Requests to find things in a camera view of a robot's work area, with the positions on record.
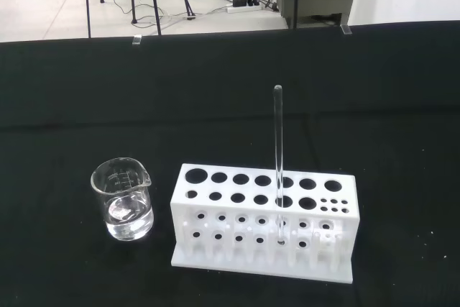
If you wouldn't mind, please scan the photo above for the white test tube rack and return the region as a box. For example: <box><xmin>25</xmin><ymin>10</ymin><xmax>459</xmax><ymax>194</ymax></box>
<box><xmin>170</xmin><ymin>162</ymin><xmax>360</xmax><ymax>283</ymax></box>

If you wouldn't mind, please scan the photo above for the black bench cloth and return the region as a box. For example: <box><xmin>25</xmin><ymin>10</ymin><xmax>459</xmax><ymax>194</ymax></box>
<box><xmin>0</xmin><ymin>19</ymin><xmax>460</xmax><ymax>307</ymax></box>

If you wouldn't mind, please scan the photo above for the white power strip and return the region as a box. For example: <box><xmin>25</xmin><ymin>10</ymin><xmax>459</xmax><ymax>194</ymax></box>
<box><xmin>226</xmin><ymin>3</ymin><xmax>262</xmax><ymax>14</ymax></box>

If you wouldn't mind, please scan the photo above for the clear glass beaker with water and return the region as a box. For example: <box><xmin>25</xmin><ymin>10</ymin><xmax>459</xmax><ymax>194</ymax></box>
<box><xmin>90</xmin><ymin>157</ymin><xmax>155</xmax><ymax>242</ymax></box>

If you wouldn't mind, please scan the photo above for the black tripod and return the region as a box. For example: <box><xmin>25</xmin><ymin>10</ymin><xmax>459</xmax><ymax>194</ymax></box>
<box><xmin>80</xmin><ymin>0</ymin><xmax>197</xmax><ymax>39</ymax></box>

